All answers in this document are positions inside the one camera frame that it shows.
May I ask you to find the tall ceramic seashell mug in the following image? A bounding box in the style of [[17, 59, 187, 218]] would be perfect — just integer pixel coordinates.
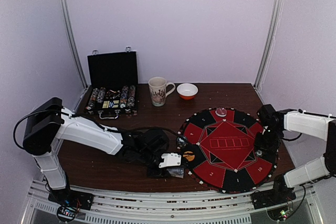
[[148, 77, 176, 107]]

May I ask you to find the blue playing card deck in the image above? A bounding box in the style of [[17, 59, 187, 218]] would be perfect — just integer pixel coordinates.
[[166, 166, 184, 178]]

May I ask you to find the clear red dealer button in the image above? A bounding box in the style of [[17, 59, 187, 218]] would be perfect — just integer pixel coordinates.
[[215, 107, 227, 117]]

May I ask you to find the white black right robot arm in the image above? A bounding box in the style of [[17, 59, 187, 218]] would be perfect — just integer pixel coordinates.
[[255, 104, 335, 204]]

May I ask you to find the orange white small bowl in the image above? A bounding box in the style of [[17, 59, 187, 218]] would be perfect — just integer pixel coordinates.
[[177, 83, 198, 100]]

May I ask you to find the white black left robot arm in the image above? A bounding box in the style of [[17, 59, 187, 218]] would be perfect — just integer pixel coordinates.
[[14, 97, 182, 205]]

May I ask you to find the right aluminium frame post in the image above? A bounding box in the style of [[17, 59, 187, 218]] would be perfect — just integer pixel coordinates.
[[254, 0, 284, 91]]

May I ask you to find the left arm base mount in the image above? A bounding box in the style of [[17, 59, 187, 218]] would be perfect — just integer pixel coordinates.
[[48, 191, 94, 222]]

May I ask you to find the black poker chip case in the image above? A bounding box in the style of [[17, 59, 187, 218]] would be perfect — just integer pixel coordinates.
[[83, 47, 139, 120]]

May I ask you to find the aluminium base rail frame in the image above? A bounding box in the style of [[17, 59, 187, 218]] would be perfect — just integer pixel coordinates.
[[20, 179, 323, 224]]

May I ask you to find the round red black poker mat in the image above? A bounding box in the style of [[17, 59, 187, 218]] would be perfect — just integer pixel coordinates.
[[178, 108, 279, 194]]

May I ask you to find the left aluminium frame post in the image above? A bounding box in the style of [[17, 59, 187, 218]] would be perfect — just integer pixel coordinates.
[[60, 0, 88, 89]]

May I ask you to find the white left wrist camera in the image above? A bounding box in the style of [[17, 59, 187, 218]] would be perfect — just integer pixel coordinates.
[[159, 153, 182, 168]]

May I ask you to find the orange big blind button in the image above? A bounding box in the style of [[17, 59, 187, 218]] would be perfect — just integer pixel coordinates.
[[183, 151, 195, 162]]

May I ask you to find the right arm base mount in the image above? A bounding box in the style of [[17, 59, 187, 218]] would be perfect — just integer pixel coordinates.
[[251, 189, 296, 222]]

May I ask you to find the aluminium frame post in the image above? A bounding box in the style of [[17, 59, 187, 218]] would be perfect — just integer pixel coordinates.
[[254, 0, 284, 91], [60, 0, 88, 89]]

